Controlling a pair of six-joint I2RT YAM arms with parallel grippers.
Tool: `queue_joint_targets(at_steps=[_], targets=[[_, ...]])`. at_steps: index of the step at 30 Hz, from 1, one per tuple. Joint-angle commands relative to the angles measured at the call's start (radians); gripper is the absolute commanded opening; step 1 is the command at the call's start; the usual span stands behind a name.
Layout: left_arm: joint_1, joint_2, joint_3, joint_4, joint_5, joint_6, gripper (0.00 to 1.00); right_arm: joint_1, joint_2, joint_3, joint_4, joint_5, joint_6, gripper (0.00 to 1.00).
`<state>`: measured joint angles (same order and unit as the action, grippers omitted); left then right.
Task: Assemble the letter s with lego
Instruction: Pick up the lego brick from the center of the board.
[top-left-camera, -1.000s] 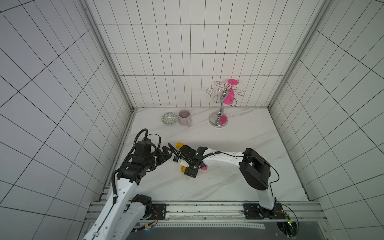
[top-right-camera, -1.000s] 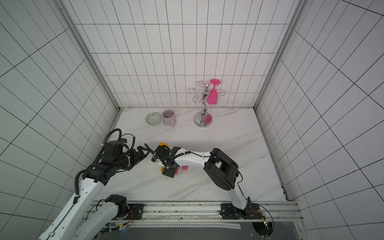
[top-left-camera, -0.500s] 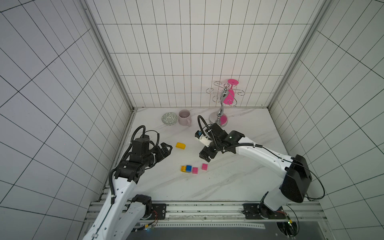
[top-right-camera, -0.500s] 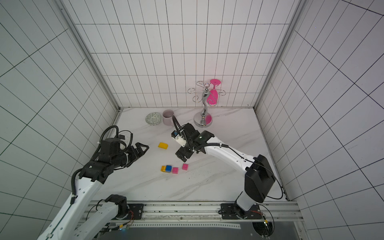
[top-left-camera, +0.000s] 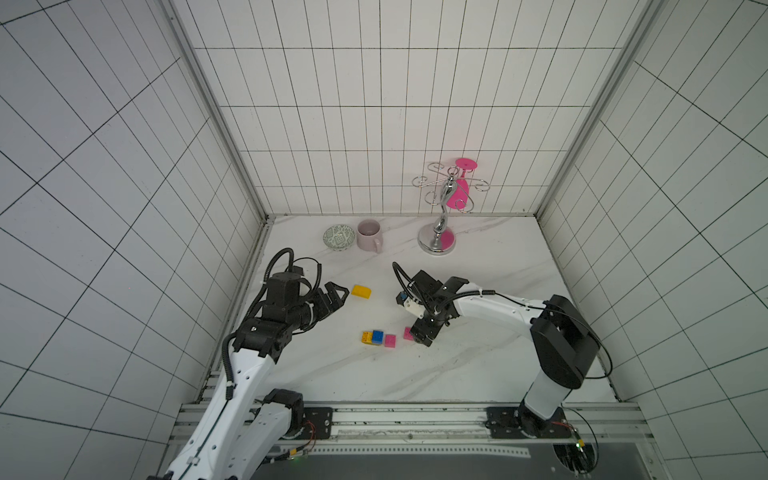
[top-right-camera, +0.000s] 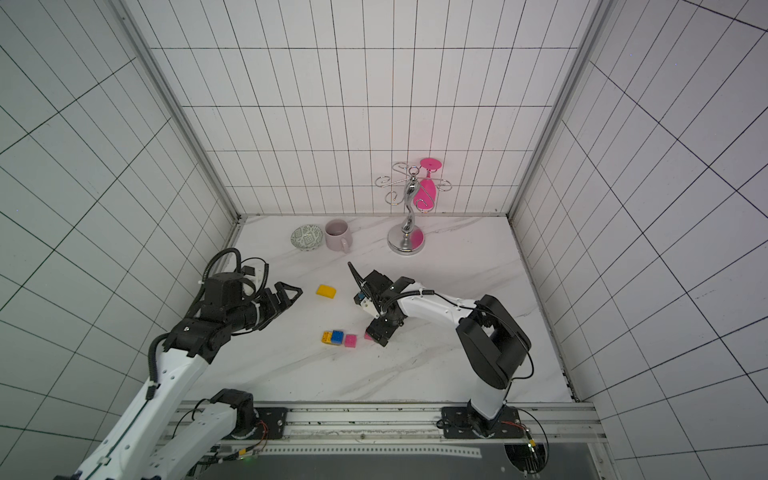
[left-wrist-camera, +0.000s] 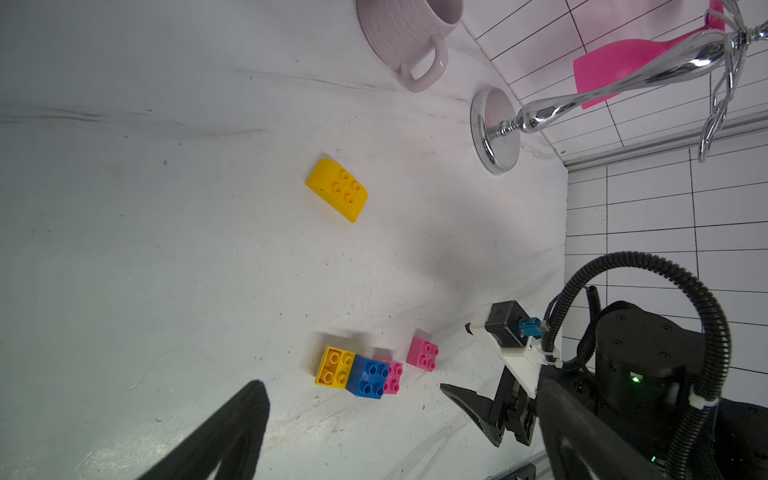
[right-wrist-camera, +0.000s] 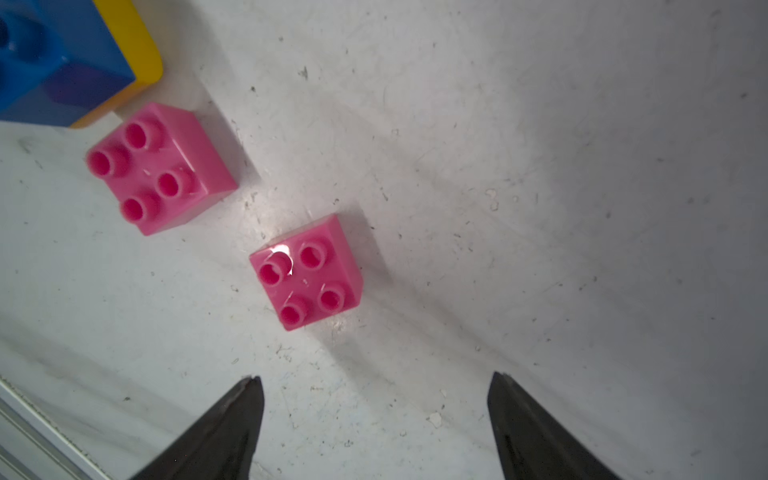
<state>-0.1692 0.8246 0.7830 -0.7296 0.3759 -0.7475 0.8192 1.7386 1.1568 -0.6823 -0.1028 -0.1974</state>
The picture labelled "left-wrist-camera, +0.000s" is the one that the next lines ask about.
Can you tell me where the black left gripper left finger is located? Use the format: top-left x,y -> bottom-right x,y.
142,380 -> 270,479

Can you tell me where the yellow curved lego brick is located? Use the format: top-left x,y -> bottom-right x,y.
306,158 -> 368,223

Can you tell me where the pink lego brick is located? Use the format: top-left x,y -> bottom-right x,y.
406,336 -> 440,372
383,360 -> 403,395

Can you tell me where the right black corrugated cable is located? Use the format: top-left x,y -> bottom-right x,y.
539,250 -> 733,480

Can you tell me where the pale pink ribbed mug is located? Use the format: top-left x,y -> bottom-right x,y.
356,0 -> 464,93

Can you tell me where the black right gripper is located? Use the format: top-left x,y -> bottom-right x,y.
440,367 -> 536,447

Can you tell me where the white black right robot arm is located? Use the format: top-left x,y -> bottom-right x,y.
441,301 -> 705,479

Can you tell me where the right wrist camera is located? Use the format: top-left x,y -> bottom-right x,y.
465,300 -> 563,399

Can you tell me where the chrome cup holder stand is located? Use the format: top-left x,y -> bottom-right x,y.
470,1 -> 767,175

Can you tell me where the pink plastic goblet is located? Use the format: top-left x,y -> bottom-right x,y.
573,13 -> 725,93

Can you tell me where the blue lego brick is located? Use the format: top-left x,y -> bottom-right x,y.
346,355 -> 390,399

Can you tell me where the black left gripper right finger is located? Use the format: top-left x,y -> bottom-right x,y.
536,366 -> 651,479

